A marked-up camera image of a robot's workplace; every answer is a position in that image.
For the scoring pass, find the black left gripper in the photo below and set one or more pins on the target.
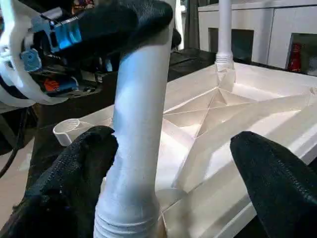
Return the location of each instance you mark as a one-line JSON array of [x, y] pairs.
[[64, 34]]

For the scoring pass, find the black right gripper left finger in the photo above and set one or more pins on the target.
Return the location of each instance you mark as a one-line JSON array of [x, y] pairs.
[[59, 198]]

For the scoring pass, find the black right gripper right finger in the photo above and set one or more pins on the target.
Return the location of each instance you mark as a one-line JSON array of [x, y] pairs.
[[287, 198]]

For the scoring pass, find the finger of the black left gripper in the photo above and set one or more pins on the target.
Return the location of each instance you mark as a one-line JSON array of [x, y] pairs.
[[176, 39]]

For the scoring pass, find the white plastic table leg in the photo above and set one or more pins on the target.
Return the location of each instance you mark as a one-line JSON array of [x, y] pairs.
[[138, 129], [225, 29]]

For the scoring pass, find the white plastic table top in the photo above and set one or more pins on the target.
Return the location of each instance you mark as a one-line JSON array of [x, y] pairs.
[[237, 139]]

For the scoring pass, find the white glass-door cabinet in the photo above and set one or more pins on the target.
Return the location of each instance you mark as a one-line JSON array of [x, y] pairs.
[[267, 29]]

